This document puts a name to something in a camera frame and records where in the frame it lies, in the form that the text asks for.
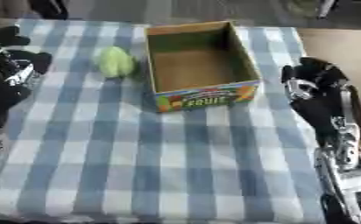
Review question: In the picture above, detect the green toy cabbage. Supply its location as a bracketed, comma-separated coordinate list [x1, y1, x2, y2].
[95, 45, 139, 79]

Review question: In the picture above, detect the silver tripod leg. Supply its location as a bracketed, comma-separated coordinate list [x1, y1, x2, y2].
[315, 0, 340, 20]

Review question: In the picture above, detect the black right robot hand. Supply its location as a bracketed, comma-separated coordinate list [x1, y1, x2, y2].
[280, 56, 361, 147]

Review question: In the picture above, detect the open cardboard box green inside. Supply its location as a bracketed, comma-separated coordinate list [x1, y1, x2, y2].
[144, 20, 264, 114]

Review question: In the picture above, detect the black chair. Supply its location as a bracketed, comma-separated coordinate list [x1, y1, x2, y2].
[27, 0, 70, 21]

